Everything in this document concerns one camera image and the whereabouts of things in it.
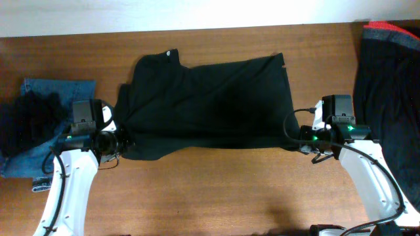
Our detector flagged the dark green polo shirt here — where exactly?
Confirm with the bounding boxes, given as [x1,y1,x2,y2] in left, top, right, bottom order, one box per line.
[114,49,300,161]

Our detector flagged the black bag with red trim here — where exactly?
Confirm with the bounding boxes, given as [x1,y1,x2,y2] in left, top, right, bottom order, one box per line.
[353,22,419,209]

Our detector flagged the black crumpled garment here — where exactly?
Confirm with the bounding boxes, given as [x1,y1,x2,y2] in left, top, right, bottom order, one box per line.
[1,91,68,157]

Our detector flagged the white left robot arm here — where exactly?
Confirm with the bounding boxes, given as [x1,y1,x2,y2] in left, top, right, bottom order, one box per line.
[34,130,133,235]

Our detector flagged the blue denim jeans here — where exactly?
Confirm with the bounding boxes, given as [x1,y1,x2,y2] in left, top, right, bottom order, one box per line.
[1,78,96,192]

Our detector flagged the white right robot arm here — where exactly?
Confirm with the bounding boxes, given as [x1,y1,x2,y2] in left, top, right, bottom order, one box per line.
[299,124,419,235]

